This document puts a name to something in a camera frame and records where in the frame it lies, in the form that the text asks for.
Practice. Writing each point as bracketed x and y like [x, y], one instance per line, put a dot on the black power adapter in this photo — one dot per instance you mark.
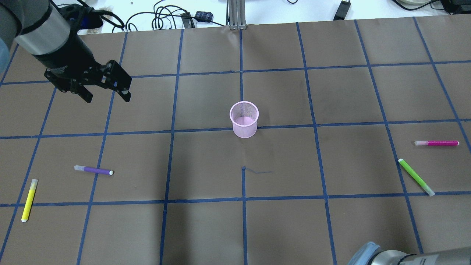
[342, 10]

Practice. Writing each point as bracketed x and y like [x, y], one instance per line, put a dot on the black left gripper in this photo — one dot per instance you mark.
[70, 56]

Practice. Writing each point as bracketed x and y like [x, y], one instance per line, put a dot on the green pen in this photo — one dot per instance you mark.
[416, 177]

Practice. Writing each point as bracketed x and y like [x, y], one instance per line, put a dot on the yellow pen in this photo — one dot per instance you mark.
[29, 201]

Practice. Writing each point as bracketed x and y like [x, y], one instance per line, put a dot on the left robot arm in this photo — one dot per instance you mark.
[50, 34]

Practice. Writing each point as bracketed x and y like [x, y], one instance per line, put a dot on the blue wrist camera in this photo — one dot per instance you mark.
[82, 17]

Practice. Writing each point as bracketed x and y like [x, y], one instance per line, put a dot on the purple pen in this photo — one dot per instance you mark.
[94, 170]

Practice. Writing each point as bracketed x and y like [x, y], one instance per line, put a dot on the pink pen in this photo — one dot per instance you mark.
[436, 143]

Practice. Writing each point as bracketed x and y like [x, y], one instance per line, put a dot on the pink mesh cup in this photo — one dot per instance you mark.
[244, 117]

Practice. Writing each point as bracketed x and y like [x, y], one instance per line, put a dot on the aluminium frame post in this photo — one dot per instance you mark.
[236, 19]

